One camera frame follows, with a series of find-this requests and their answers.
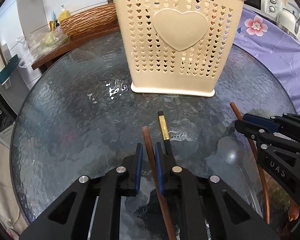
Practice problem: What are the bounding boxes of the person hand under gripper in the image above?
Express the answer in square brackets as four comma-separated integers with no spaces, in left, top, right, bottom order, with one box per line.
[288,199,300,222]

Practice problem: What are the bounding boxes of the brown wooden chopstick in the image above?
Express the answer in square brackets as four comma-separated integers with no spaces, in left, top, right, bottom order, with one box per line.
[142,126,176,240]
[229,101,271,225]

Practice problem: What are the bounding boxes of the beige perforated utensil holder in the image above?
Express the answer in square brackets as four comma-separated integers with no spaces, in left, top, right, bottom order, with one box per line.
[114,0,245,97]

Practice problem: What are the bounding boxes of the dark wooden counter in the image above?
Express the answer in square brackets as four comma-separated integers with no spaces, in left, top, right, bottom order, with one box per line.
[31,22,119,74]

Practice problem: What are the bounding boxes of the clear plastic bag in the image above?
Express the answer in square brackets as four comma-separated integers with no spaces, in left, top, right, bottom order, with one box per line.
[17,30,69,68]

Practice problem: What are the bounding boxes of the black chopstick long gold band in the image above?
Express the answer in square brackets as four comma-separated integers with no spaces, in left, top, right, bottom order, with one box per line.
[158,111,173,156]

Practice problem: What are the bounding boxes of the white electric kettle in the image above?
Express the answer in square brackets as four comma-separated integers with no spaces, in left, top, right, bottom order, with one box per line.
[276,2,300,40]

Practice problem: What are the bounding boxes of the purple floral cloth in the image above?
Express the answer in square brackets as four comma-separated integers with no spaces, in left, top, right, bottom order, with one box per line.
[234,9,300,114]

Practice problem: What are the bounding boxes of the yellow soap dispenser bottle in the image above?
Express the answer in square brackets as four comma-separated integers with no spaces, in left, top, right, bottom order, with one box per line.
[58,5,71,24]

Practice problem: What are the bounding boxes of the woven brown basin sink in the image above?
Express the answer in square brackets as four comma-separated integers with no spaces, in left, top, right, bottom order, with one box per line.
[60,3,117,37]

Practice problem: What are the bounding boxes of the teal cup holder with cups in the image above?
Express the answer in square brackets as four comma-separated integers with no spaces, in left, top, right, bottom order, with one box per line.
[0,43,20,89]

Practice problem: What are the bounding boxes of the water dispenser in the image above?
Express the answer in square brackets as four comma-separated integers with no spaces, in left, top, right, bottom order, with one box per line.
[0,51,29,133]

